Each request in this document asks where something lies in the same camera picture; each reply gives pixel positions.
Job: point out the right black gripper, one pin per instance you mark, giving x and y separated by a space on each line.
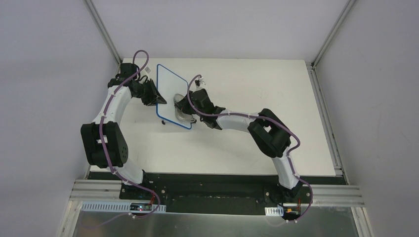
188 106

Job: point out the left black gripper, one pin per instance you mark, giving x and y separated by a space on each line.
149 93

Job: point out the blue-framed small whiteboard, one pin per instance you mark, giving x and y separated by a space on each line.
169 84

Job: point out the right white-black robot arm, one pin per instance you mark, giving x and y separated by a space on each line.
271 136

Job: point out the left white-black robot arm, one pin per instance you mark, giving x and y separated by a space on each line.
103 140

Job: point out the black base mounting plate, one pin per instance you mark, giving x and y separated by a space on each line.
214 193

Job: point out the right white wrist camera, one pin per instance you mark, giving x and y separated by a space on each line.
199 83

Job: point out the left aluminium frame post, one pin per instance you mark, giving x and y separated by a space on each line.
102 30

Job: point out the aluminium frame post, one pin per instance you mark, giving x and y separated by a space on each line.
102 30
333 32

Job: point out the front aluminium frame rail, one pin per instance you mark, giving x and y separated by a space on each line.
323 195

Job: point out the left white cable duct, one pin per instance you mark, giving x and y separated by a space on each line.
122 207

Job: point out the white cable duct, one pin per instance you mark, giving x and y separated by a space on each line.
122 207
274 211

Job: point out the right white cable duct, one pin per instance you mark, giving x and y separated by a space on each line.
274 211

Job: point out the right side aluminium rail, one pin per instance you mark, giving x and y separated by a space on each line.
324 114

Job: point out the right aluminium frame post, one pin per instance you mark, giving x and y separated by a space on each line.
333 32

